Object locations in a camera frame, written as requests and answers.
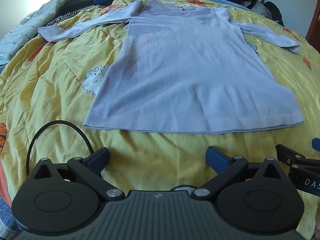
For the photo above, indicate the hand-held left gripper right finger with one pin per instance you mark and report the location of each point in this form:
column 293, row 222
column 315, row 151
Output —
column 216, row 157

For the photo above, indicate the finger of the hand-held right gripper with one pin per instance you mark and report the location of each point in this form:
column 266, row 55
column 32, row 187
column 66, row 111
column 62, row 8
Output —
column 290, row 153
column 316, row 145

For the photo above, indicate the light blue long-sleeve shirt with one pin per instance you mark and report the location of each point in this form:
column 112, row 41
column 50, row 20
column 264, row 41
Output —
column 185, row 75

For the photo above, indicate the brown wooden door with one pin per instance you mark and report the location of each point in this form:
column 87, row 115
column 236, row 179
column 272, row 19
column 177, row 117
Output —
column 314, row 27

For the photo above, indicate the grey printed quilt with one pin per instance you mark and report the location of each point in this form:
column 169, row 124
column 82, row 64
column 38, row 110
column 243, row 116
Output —
column 30, row 22

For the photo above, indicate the zebra striped cloth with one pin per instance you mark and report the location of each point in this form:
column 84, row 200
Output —
column 62, row 17

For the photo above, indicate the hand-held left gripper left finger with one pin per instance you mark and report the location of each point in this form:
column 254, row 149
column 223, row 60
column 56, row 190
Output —
column 98, row 162

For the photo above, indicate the yellow printed blanket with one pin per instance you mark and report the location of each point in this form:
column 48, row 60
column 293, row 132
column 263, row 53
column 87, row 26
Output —
column 62, row 92

